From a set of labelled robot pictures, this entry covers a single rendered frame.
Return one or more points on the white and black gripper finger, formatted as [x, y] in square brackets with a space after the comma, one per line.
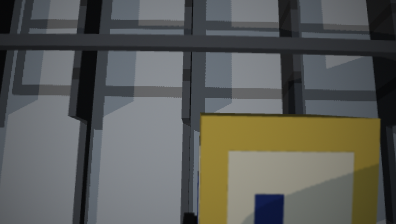
[189, 218]

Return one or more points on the yellow butter carton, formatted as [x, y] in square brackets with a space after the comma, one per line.
[287, 169]

